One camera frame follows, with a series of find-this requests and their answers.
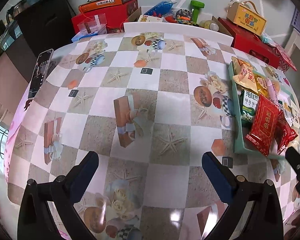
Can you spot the green white biscuit packet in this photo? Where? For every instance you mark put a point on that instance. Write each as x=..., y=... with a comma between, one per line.
x=248, y=105

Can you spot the black smartphone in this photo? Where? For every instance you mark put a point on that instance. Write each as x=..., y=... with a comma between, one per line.
x=40, y=72

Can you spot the white cardboard toy box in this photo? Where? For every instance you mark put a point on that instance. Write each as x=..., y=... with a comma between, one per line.
x=147, y=18

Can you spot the purple swiss roll packet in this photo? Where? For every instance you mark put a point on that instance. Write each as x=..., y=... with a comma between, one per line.
x=272, y=96

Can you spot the orange yellow snack packet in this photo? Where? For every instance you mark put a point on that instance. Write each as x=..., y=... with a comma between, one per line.
x=243, y=74

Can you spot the large red gift box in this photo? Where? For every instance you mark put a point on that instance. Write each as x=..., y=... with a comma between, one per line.
x=250, y=43

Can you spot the flat red snack packet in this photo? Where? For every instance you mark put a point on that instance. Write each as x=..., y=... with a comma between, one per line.
x=262, y=131

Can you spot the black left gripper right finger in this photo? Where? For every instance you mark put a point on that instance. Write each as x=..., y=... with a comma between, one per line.
x=265, y=217

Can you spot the checkered printed tablecloth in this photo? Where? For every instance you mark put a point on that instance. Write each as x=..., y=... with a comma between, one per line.
x=150, y=105

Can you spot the red box at back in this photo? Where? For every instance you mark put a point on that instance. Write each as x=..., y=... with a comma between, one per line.
x=115, y=14

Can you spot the blue bead bag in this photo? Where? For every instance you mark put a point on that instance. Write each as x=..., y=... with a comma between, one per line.
x=161, y=8

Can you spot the green rimmed white tray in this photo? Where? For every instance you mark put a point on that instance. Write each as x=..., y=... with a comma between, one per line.
x=241, y=146

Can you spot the green dumbbell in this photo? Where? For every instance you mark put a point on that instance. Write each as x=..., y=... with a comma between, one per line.
x=196, y=7

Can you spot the clear plastic box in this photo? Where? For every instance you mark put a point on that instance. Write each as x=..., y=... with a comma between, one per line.
x=96, y=25

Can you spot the white green small snack packet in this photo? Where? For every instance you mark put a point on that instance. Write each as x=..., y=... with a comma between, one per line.
x=290, y=112

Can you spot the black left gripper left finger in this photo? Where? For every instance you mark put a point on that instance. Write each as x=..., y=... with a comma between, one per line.
x=35, y=219

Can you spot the yellow soft bread packet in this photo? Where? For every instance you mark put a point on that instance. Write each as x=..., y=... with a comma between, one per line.
x=261, y=85

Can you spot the orange long box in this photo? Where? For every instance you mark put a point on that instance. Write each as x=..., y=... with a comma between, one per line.
x=98, y=4

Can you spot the shiny red snack packet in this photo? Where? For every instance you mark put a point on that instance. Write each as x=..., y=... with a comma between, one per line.
x=284, y=134

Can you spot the yellow cardboard handle box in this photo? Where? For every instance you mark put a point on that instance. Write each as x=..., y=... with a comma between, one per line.
x=245, y=15

